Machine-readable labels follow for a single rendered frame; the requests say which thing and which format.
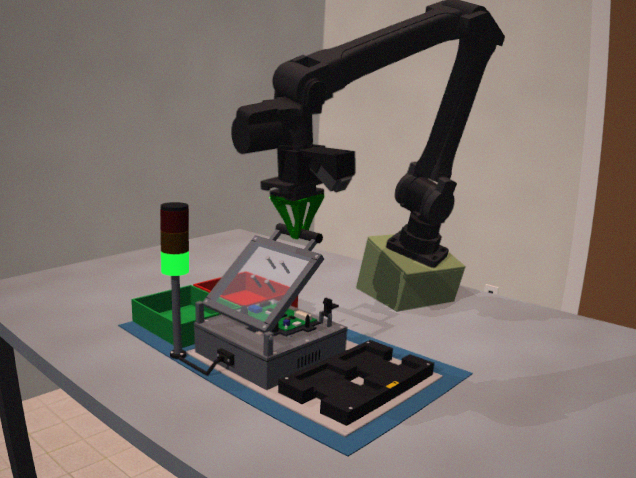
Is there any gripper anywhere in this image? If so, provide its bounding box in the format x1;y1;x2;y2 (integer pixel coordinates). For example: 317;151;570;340
261;145;324;239

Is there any green bin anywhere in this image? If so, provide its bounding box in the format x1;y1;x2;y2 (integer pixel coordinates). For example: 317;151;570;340
131;285;220;348

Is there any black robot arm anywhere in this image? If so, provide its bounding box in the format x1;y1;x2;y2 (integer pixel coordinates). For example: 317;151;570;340
231;0;505;268

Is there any red bin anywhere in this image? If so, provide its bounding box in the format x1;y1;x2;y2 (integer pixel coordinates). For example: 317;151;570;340
193;278;298;308

